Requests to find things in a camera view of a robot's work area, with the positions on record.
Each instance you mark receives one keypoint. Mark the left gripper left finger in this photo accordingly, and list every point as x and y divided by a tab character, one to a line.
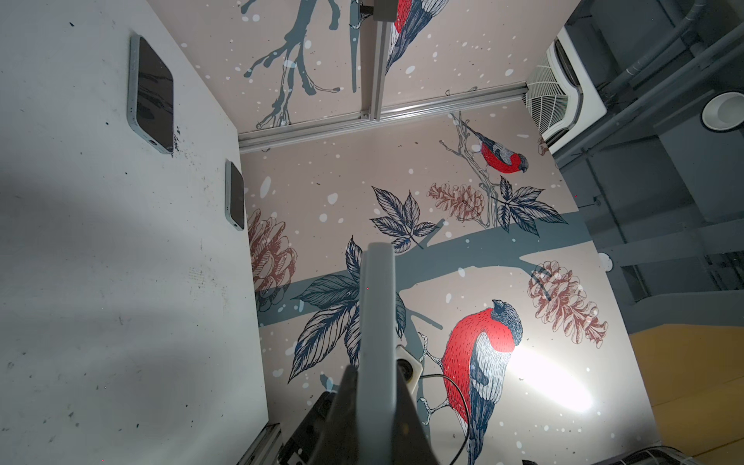
338	443

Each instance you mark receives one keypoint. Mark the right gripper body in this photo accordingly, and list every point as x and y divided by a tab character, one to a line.
301	445

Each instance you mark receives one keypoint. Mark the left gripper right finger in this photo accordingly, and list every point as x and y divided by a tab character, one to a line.
410	444

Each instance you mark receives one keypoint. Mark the black phone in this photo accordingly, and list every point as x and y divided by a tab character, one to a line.
234	196
150	103

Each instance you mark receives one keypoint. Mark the air conditioner unit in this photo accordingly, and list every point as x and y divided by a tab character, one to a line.
561	98

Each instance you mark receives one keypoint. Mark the round ceiling lamp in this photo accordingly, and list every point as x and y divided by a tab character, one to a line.
724	112

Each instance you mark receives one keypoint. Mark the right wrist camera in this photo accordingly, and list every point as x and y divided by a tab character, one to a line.
410	368

